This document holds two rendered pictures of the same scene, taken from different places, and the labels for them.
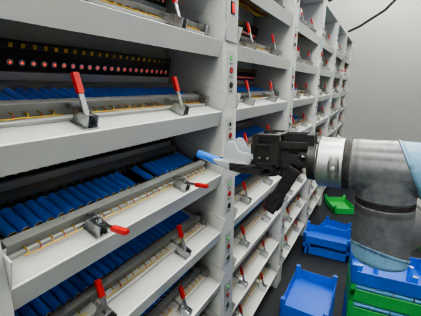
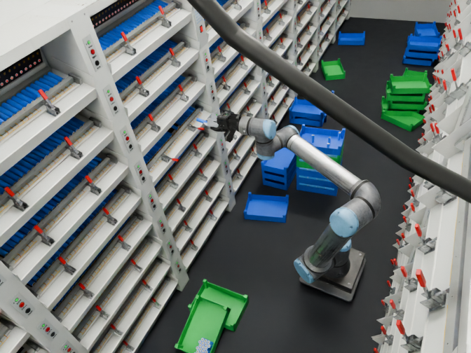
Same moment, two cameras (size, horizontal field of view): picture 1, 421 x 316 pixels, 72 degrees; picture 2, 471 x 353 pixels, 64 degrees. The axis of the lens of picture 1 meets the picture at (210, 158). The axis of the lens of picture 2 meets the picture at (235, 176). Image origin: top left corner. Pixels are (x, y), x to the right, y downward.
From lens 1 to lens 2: 143 cm
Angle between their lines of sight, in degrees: 30
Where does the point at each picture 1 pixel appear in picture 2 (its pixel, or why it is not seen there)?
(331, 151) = (243, 125)
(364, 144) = (253, 122)
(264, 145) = (221, 121)
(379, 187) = (257, 136)
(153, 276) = (187, 167)
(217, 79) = (199, 68)
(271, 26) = not seen: outside the picture
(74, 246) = (161, 167)
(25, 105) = (138, 130)
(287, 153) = (230, 122)
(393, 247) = (265, 153)
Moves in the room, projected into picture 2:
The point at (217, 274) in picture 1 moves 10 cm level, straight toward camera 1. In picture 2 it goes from (218, 159) to (219, 169)
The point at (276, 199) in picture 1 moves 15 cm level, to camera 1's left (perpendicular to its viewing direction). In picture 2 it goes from (230, 138) to (201, 141)
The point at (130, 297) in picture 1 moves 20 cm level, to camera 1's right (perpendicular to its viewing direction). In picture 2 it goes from (181, 177) to (216, 172)
